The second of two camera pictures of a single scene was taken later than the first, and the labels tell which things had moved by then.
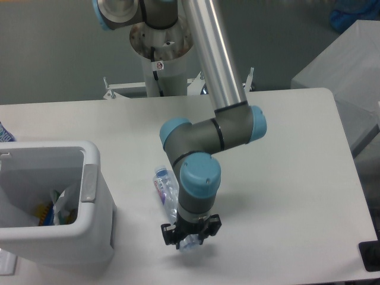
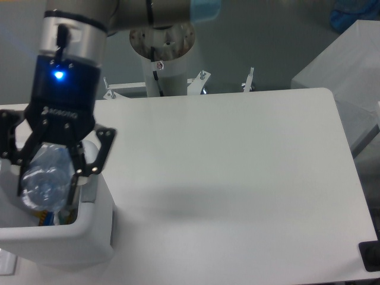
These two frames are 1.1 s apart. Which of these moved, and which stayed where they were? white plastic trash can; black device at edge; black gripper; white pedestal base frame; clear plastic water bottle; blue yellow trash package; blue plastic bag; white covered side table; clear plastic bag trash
Moved: clear plastic water bottle; clear plastic bag trash; black gripper
Stayed: white covered side table; blue plastic bag; white pedestal base frame; white plastic trash can; black device at edge; blue yellow trash package
